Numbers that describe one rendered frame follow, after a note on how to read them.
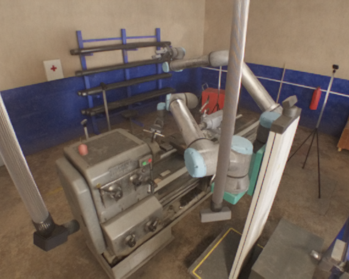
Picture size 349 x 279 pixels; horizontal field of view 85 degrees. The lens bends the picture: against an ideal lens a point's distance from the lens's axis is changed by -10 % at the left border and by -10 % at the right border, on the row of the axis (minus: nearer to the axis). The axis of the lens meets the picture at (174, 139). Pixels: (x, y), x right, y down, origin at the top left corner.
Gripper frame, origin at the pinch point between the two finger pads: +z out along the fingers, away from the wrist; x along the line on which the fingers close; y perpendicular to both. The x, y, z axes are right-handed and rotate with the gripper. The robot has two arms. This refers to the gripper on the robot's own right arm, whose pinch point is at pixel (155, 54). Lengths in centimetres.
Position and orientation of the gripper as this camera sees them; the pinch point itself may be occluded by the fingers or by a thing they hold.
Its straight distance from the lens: 191.0
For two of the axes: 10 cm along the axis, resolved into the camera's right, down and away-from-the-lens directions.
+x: -5.3, 3.1, 7.9
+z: -7.1, 3.4, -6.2
